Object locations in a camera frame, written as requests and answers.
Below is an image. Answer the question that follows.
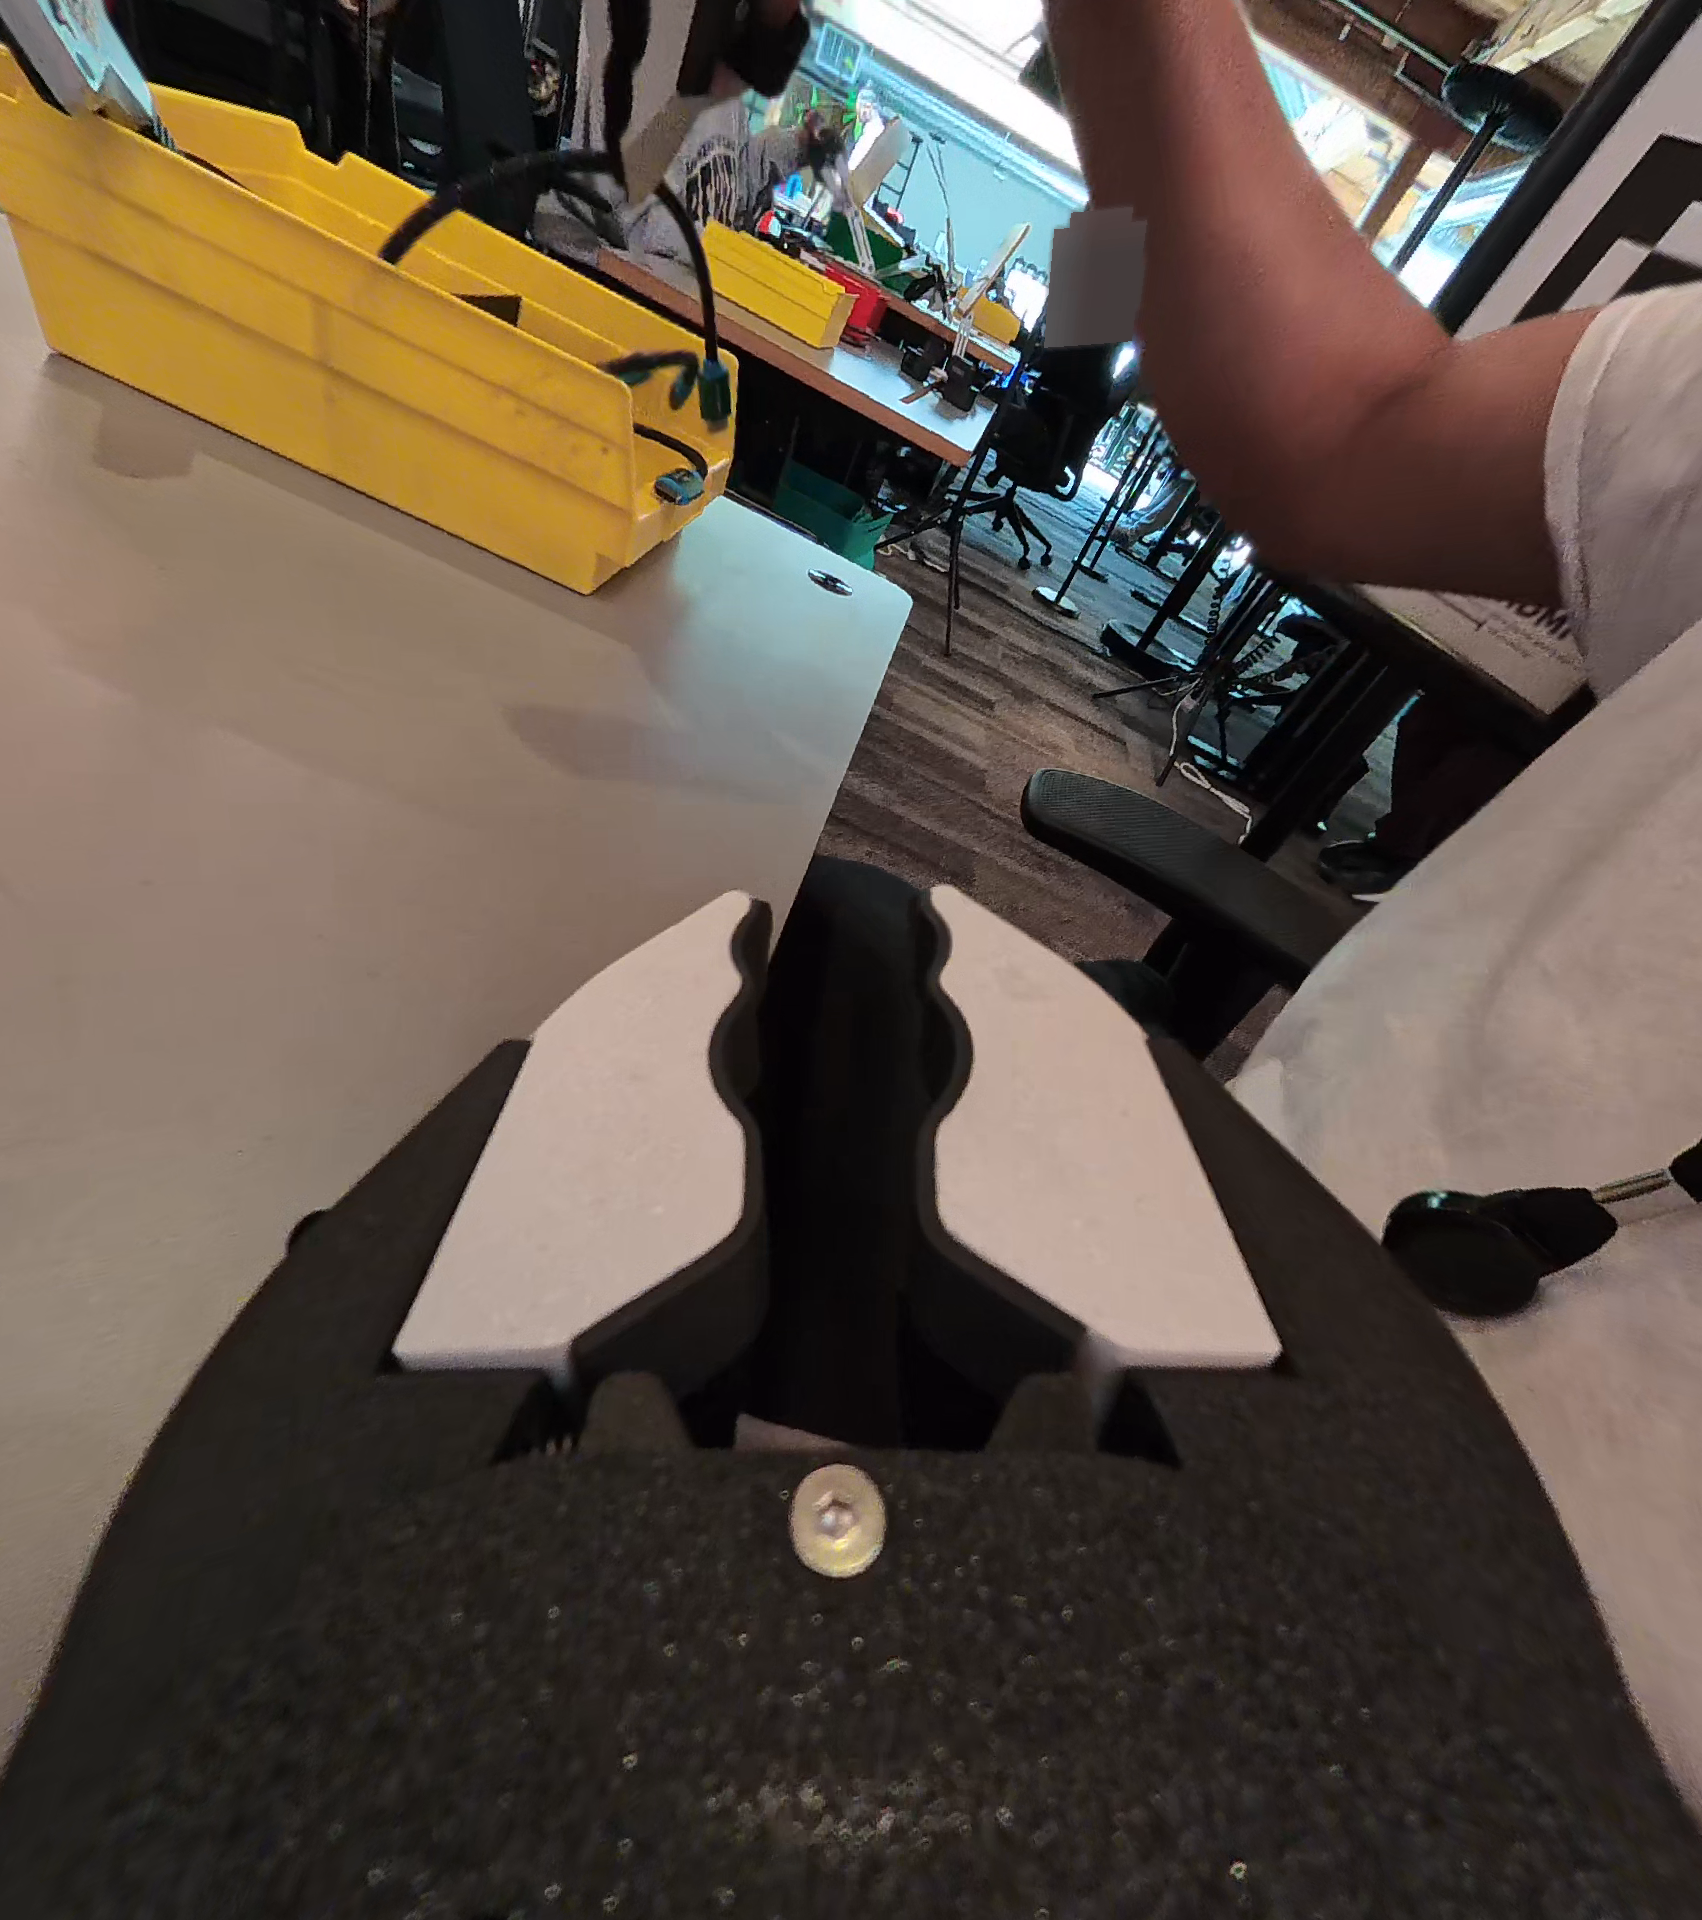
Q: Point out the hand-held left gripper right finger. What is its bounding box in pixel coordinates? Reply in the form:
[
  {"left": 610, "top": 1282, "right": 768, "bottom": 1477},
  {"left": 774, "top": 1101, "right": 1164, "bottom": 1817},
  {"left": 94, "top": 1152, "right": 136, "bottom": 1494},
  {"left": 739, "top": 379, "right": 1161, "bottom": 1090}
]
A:
[{"left": 910, "top": 883, "right": 1285, "bottom": 1454}]

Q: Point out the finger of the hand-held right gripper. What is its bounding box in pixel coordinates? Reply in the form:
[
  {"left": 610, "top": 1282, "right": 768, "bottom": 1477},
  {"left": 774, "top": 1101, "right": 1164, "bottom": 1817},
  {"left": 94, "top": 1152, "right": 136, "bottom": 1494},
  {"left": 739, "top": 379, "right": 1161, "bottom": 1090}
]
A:
[{"left": 619, "top": 82, "right": 755, "bottom": 204}]

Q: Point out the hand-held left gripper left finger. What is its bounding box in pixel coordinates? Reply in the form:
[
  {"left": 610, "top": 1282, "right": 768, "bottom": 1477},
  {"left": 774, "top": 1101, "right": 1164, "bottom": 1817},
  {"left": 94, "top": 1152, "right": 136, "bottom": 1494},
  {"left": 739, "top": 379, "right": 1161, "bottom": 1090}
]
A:
[{"left": 392, "top": 888, "right": 774, "bottom": 1449}]

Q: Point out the person's right forearm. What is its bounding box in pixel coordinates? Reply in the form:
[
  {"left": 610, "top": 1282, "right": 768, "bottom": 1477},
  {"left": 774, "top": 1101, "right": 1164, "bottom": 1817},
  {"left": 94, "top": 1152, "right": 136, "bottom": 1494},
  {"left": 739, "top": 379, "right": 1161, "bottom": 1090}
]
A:
[{"left": 1047, "top": 0, "right": 1609, "bottom": 602}]

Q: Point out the grey desk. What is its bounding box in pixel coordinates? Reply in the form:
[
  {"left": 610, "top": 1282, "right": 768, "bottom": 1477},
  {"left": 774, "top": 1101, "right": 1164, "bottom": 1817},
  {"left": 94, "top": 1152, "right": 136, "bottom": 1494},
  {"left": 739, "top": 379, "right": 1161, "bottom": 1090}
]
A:
[{"left": 0, "top": 90, "right": 915, "bottom": 1892}]

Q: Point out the small yellow plastic bin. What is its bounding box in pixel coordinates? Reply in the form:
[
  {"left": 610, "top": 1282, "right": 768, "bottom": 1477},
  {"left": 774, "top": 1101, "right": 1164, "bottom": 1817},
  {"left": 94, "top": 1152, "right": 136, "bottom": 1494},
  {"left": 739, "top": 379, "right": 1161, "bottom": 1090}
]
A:
[{"left": 700, "top": 222, "right": 859, "bottom": 349}]

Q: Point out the wooden table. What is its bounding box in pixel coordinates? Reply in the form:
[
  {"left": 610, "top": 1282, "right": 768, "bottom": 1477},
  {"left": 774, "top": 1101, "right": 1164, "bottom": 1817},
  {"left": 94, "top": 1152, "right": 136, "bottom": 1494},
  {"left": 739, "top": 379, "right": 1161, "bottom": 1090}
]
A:
[{"left": 595, "top": 246, "right": 1017, "bottom": 467}]

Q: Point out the green object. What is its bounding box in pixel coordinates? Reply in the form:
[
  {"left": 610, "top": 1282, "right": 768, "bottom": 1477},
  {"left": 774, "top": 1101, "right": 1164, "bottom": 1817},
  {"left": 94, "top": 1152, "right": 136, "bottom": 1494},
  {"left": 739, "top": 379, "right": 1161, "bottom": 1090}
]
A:
[{"left": 772, "top": 456, "right": 896, "bottom": 570}]

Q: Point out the person's grey clothing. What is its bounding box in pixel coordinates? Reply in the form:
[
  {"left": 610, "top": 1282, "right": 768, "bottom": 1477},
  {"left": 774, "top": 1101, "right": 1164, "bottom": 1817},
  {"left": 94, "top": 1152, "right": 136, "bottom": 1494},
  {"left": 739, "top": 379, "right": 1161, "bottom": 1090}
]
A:
[{"left": 1226, "top": 246, "right": 1702, "bottom": 1920}]

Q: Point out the grey flat packet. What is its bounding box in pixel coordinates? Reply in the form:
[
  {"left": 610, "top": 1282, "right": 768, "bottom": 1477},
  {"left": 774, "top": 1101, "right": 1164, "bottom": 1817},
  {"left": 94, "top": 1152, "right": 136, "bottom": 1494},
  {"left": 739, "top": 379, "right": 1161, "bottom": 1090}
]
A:
[{"left": 0, "top": 0, "right": 158, "bottom": 121}]

